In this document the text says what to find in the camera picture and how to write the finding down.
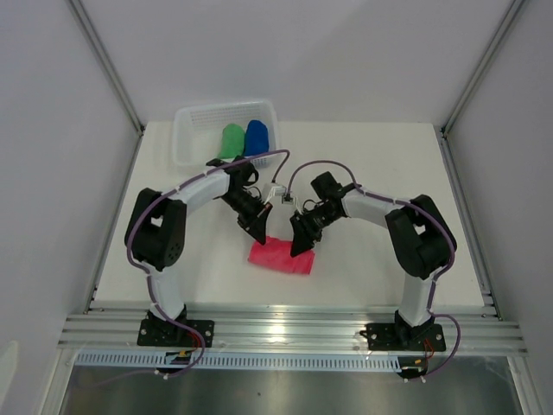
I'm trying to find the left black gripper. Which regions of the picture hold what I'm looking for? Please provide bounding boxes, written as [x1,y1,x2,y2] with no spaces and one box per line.
[220,189,272,246]

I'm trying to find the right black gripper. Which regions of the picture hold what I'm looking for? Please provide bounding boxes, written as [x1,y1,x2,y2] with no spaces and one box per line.
[290,204,340,258]

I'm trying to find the pink towel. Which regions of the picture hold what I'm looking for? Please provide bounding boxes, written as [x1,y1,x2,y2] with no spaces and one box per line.
[247,236,315,275]

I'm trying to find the blue towel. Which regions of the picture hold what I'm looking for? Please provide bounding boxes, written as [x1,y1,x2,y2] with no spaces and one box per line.
[243,120,270,156]

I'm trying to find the green towel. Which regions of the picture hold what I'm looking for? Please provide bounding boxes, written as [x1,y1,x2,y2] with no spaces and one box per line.
[218,124,245,159]

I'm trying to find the white plastic basket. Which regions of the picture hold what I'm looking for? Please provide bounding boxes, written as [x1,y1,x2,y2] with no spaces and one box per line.
[172,99,280,167]

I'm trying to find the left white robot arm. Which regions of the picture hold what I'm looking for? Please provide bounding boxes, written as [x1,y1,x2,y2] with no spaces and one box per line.
[124,157,272,346]

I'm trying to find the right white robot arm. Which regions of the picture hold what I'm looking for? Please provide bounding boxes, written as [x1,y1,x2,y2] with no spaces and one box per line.
[290,172,457,349]

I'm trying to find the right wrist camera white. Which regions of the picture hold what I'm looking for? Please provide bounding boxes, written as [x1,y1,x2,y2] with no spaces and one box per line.
[281,193,299,209]

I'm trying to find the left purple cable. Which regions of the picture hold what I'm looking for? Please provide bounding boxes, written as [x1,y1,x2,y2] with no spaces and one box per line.
[127,149,291,384]

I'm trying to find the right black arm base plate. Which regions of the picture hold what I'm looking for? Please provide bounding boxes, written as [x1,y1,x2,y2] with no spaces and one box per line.
[359,321,447,352]

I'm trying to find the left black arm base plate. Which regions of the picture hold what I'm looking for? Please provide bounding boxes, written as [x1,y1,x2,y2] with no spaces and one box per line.
[137,317,215,348]

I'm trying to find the white slotted cable duct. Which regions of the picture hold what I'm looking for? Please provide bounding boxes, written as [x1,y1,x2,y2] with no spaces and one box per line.
[74,349,401,373]

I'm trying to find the aluminium rail frame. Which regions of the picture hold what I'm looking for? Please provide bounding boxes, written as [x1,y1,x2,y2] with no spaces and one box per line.
[58,301,528,356]

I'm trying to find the left aluminium corner post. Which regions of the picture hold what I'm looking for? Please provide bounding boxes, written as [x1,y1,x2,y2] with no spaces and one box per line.
[65,0,145,136]

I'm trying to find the aluminium corner post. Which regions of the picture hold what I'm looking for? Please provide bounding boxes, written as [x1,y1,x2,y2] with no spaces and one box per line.
[440,0,529,139]
[65,0,145,136]

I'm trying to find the right aluminium corner post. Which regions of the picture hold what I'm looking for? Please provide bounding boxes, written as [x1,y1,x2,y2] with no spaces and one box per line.
[440,0,529,139]

